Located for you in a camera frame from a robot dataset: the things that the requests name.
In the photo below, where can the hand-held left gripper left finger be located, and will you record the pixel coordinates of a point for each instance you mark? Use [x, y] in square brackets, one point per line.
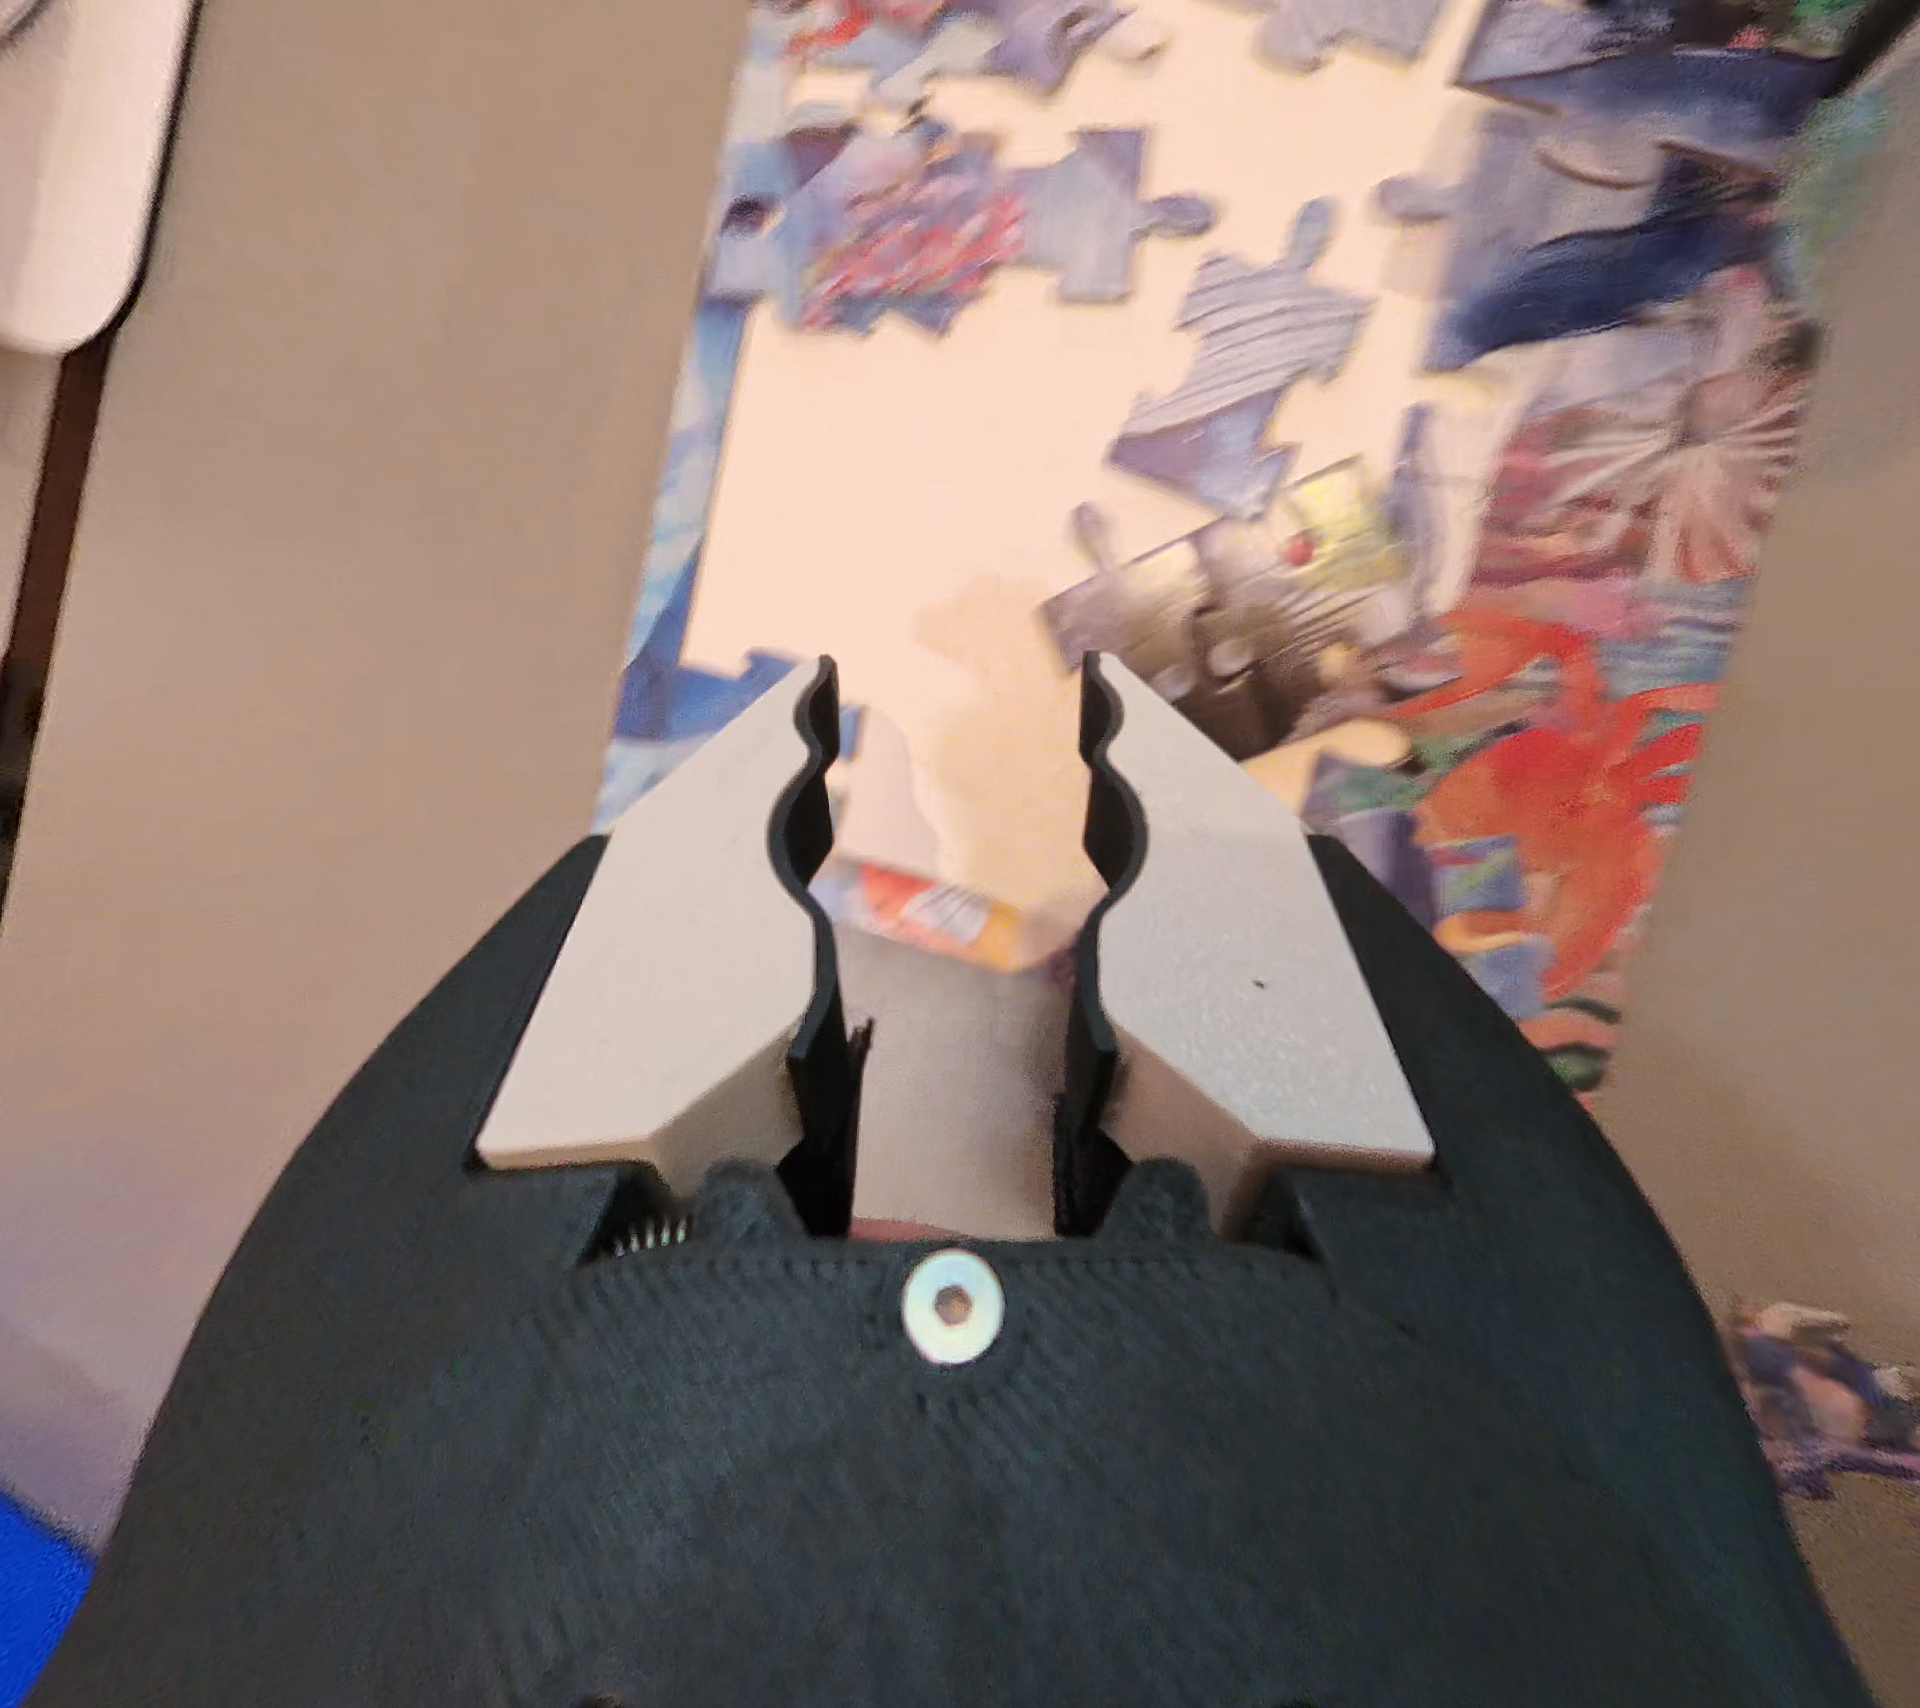
[660, 988]

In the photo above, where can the blue plastic object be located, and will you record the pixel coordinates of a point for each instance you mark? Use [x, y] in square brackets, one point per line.
[31, 1586]

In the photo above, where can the black sea urchin puzzle piece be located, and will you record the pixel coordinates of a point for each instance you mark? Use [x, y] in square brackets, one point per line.
[1199, 642]

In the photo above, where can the lavender white whale puzzle piece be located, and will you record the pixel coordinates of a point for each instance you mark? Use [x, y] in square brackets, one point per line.
[1453, 237]

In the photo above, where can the blue striped whale puzzle piece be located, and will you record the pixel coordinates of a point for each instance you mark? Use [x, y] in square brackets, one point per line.
[1243, 357]

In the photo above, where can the coral striped edge puzzle piece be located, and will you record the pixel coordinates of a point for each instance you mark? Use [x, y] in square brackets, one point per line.
[766, 237]

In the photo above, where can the purple blue white puzzle piece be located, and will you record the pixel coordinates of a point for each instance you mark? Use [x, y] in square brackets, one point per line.
[1813, 1391]

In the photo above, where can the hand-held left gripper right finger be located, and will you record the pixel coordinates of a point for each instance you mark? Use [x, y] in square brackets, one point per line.
[1243, 988]

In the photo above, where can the sea print puzzle board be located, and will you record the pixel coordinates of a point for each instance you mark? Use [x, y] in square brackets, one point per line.
[898, 462]

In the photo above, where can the blue wave puzzle piece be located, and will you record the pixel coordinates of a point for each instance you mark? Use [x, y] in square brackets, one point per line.
[675, 688]

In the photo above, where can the white rounded board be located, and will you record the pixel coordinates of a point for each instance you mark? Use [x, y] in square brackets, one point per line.
[105, 88]

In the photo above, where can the blue red coral puzzle piece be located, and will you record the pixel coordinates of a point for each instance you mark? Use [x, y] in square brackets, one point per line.
[930, 221]

